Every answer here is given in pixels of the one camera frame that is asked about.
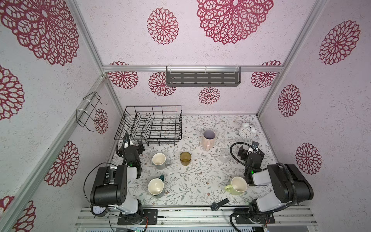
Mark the light green mug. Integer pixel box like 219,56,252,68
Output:
225,177,248,195

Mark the black wire wall basket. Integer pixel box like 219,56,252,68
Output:
75,91,108,132

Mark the teal mug cream inside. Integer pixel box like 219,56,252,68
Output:
147,175,165,198

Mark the clear glass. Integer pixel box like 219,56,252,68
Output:
220,150,230,163

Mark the grey wall shelf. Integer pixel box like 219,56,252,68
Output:
165,67,241,87

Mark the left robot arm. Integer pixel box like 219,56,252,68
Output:
86,132,145,224

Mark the pink tall mug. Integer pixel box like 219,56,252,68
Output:
202,130,216,151

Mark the white twin-bell alarm clock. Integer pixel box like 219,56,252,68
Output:
239,122,257,139

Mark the amber textured glass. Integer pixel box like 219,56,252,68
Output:
179,152,192,166

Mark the black wire dish rack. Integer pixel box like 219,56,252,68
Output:
114,105,183,145

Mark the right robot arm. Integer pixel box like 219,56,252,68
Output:
230,142,314,218

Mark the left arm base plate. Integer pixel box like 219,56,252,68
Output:
117,209,158,226

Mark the grey mug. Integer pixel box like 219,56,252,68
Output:
152,153,172,170

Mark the black round clock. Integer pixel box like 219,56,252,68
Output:
91,206,110,217

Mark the black wristwatch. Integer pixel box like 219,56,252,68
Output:
210,198,230,211

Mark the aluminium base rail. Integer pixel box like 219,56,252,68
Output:
72,206,317,229

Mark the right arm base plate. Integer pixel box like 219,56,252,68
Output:
234,208,275,224

